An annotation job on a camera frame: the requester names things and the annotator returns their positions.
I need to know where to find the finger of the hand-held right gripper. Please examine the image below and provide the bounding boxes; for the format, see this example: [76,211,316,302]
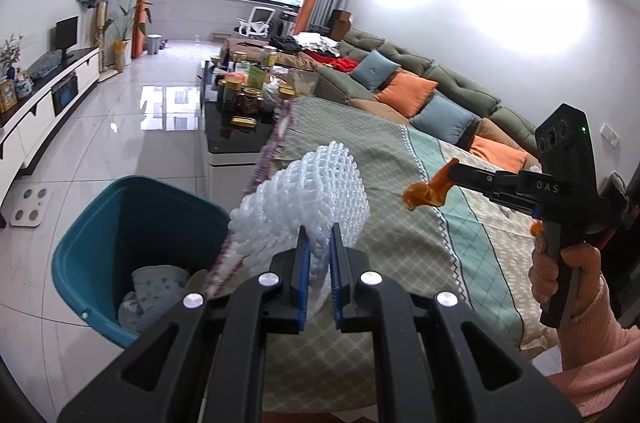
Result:
[446,163,523,195]
[482,189,545,220]

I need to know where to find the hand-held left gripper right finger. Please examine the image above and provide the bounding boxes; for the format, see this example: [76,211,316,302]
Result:
[330,223,583,423]

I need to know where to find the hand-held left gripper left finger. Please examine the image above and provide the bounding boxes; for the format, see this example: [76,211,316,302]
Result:
[57,225,313,423]

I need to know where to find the orange peel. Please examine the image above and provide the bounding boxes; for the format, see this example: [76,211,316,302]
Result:
[402,157,462,212]

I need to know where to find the white foam net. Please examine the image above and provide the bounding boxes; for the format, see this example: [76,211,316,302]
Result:
[200,142,372,320]

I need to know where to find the teal trash bin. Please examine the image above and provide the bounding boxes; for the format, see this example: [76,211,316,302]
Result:
[51,176,231,350]

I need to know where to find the person's right forearm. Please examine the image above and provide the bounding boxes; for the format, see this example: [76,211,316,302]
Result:
[542,275,640,419]

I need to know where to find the person's right hand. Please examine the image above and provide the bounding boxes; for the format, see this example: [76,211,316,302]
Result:
[529,235,604,320]

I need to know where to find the small orange cushion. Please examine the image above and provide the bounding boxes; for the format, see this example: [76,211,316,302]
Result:
[469,136,529,174]

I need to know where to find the brown cushion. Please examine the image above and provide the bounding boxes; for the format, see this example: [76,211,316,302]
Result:
[472,118,524,155]

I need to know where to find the patterned green beige blanket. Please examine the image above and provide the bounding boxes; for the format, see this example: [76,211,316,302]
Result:
[259,96,562,415]

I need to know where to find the blue cushion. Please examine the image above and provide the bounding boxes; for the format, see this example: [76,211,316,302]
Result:
[409,93,481,147]
[349,50,404,92]

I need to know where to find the green tufted sofa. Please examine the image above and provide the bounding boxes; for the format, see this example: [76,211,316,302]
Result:
[300,28,542,171]

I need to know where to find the large orange cushion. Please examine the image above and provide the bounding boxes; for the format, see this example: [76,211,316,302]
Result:
[375,70,439,119]

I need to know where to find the black coffee table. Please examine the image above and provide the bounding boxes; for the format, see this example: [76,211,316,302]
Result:
[199,57,282,185]

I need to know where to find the group of glass jars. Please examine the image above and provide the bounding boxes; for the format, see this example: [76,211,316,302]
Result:
[212,46,301,114]

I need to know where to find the red cloth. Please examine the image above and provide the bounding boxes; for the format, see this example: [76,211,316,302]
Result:
[320,56,362,72]

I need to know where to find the brown wooden cabinet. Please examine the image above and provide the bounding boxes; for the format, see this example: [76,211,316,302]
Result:
[328,9,354,42]

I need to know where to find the silver foil bag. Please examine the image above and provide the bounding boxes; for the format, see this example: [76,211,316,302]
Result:
[295,32,342,55]

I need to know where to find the brown sofa throw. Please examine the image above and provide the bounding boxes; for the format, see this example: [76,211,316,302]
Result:
[224,37,322,70]

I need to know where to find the black clothes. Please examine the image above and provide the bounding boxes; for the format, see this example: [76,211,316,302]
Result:
[272,34,304,52]

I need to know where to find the white office chair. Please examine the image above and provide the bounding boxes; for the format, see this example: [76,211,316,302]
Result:
[236,6,277,39]

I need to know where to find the white bathroom scale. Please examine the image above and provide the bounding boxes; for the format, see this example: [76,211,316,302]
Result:
[9,186,49,229]

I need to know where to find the potted plant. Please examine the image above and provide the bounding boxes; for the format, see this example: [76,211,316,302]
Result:
[104,0,154,72]

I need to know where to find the white television stand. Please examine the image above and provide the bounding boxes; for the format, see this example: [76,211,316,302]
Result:
[0,46,101,176]

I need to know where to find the blue patterned dish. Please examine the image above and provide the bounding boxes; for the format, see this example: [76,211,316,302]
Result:
[27,53,64,79]

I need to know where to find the black television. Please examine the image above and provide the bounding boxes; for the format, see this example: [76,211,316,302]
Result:
[54,16,80,54]

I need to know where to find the blue white porcelain jar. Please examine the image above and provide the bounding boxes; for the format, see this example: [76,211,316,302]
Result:
[15,70,34,99]

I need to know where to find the vase with flowers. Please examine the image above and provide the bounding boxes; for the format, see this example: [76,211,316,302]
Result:
[0,34,24,82]

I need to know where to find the picture frame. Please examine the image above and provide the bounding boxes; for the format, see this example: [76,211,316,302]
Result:
[0,79,19,114]

